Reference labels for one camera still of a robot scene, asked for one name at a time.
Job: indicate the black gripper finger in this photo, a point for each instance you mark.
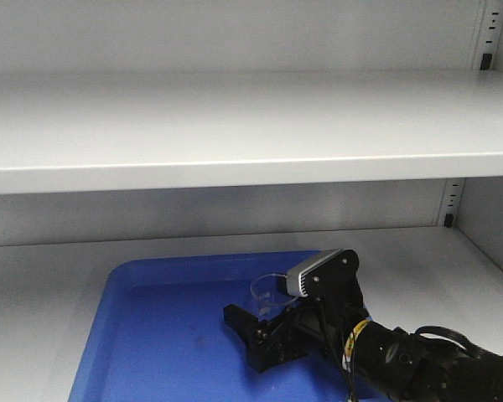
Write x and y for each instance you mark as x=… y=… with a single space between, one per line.
x=242 y=322

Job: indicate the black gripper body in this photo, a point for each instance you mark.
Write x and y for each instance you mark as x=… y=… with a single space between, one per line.
x=311 y=325

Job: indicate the clear glass beaker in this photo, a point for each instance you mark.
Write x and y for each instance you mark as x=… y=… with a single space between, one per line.
x=269 y=295

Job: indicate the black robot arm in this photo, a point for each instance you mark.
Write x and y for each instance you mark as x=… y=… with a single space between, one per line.
x=431 y=364

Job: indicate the grey cabinet shelf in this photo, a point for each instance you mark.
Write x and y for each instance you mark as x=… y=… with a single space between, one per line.
x=82 y=133

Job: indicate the blue plastic tray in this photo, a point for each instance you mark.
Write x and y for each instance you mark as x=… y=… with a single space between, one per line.
x=159 y=335

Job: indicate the black shelf support clip lower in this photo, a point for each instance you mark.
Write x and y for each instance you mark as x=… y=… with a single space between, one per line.
x=448 y=220

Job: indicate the black shelf support clip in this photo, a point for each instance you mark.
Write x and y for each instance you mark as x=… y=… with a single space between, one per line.
x=448 y=220
x=486 y=61

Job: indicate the black shelf support clip upper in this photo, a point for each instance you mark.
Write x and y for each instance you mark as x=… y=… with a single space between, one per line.
x=486 y=61

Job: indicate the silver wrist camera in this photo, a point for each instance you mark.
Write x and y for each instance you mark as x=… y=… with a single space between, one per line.
x=321 y=274

